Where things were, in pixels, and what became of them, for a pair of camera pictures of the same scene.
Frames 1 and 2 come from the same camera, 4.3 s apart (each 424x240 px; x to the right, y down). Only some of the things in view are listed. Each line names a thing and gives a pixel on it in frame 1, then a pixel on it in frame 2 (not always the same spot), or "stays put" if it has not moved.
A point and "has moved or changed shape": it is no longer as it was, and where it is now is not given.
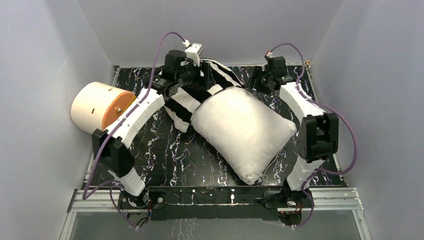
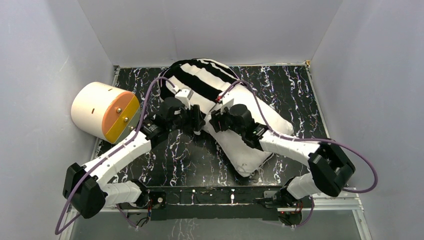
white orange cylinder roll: x=97 y=105 stays put
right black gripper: x=265 y=72 to x=216 y=117
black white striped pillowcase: x=180 y=105 has moved or changed shape
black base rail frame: x=209 y=202 stays put
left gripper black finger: x=204 y=83 to x=198 y=121
